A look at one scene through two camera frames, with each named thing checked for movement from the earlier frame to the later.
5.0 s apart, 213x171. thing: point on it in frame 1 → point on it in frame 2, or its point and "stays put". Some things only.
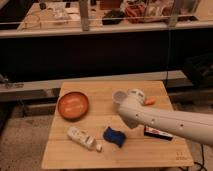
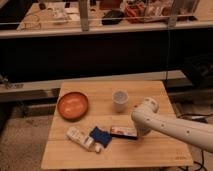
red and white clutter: (147, 11) stays put
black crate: (199, 69) stays put
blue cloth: (114, 136) → (101, 136)
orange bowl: (73, 106) stays put
